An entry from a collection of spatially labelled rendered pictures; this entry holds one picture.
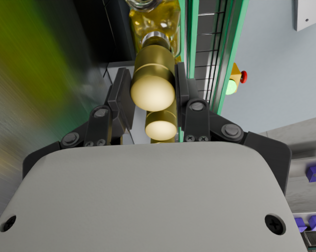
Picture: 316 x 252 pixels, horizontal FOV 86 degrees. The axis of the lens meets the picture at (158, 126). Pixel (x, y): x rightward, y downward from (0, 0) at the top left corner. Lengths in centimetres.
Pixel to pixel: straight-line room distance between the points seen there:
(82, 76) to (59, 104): 8
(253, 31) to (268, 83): 29
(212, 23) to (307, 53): 61
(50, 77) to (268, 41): 78
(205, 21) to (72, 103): 31
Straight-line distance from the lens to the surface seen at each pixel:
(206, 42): 44
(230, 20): 39
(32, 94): 21
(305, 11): 84
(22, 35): 22
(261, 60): 89
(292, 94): 110
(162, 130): 17
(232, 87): 56
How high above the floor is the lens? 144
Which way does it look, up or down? 41 degrees down
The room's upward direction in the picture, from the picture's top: 178 degrees counter-clockwise
